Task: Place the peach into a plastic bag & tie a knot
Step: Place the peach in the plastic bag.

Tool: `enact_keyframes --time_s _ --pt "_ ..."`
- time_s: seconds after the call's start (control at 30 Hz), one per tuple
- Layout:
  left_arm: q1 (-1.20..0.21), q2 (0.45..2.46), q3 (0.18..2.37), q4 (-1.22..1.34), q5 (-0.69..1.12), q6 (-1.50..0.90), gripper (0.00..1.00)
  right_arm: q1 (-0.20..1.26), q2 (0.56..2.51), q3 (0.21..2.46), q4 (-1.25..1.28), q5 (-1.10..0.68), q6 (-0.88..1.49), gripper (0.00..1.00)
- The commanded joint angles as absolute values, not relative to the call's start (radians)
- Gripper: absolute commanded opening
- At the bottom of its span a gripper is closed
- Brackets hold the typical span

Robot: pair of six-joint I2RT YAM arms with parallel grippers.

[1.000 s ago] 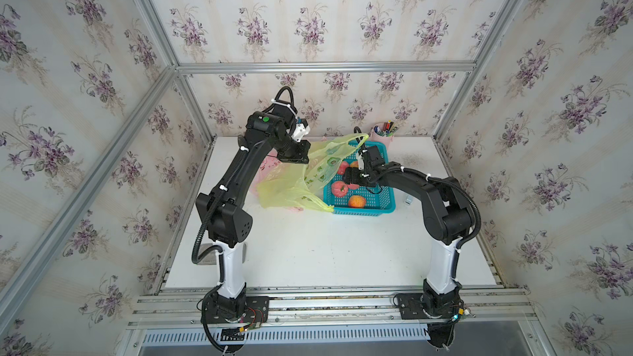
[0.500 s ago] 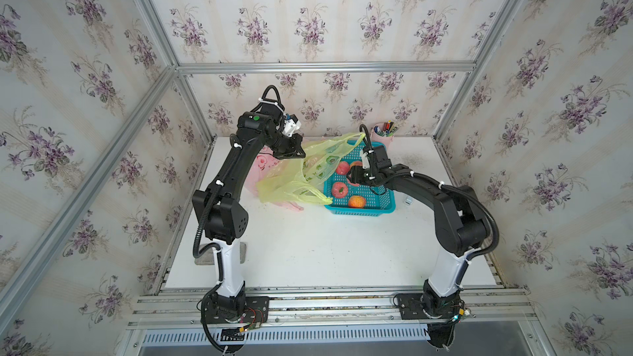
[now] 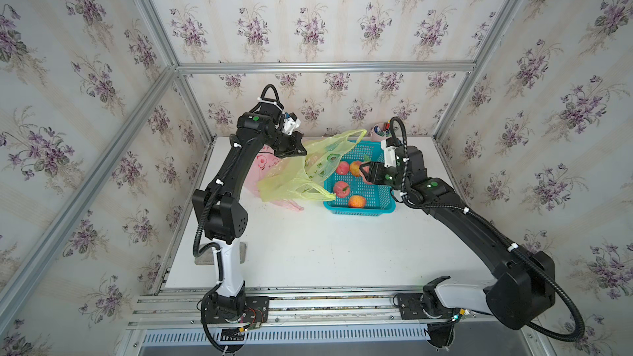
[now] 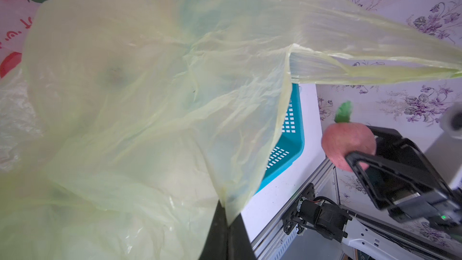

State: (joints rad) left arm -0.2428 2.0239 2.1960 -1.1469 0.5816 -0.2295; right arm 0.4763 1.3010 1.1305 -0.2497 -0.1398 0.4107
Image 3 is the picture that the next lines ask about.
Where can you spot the yellow-orange peach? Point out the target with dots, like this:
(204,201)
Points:
(355,169)

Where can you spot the pink pen cup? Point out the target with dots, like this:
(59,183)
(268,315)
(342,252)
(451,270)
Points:
(380,132)

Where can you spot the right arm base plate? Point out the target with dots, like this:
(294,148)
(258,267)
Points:
(425,305)

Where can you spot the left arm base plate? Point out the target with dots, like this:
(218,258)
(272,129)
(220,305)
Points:
(243,310)

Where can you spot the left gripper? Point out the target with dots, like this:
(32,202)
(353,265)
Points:
(296,143)

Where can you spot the grey eraser block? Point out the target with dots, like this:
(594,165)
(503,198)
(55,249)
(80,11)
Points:
(208,258)

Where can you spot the yellow-green plastic bag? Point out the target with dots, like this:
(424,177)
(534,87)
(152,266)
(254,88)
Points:
(304,177)

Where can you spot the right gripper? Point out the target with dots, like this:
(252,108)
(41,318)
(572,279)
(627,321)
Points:
(376,170)

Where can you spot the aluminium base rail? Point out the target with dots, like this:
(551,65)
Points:
(301,306)

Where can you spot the teal plastic basket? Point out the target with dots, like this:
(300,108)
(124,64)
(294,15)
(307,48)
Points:
(379,199)

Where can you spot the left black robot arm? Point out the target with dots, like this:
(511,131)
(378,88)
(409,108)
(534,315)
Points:
(221,218)

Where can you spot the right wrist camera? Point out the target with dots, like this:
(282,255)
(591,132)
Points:
(389,147)

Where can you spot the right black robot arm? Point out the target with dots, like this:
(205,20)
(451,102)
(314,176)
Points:
(524,284)

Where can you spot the pink plastic bag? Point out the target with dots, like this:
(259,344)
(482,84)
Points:
(264,162)

